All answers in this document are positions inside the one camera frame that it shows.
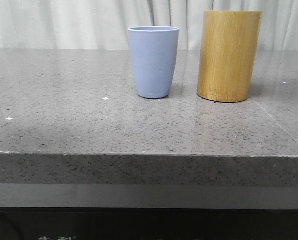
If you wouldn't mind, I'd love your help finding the blue plastic cup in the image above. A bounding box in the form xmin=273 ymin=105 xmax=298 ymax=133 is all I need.
xmin=128 ymin=26 xmax=180 ymax=99

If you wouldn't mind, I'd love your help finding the bamboo cylindrical holder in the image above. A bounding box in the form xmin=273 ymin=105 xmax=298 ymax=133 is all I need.
xmin=197 ymin=10 xmax=262 ymax=103

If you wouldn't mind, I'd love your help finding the grey-white curtain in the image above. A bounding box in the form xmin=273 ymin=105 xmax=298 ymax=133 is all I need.
xmin=0 ymin=0 xmax=298 ymax=51

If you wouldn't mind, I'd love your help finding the dark cabinet under counter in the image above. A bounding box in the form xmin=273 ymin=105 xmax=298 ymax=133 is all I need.
xmin=0 ymin=183 xmax=298 ymax=240

